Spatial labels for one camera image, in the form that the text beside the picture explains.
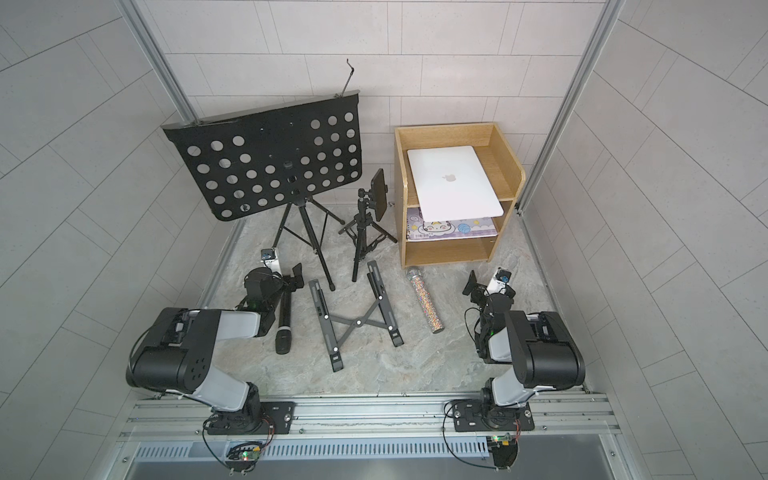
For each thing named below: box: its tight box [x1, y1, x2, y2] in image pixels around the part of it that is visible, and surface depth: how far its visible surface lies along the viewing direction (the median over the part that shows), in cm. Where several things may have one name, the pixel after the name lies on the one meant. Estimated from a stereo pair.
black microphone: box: [275, 291, 292, 355], surface depth 83 cm
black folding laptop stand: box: [308, 260, 404, 373], surface depth 86 cm
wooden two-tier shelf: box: [394, 123, 526, 269], surface depth 88 cm
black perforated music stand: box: [161, 59, 363, 293], surface depth 70 cm
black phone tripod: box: [338, 168, 398, 282], surface depth 91 cm
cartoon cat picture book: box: [406, 208, 498, 241], surface depth 91 cm
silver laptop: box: [407, 145, 504, 222], surface depth 82 cm
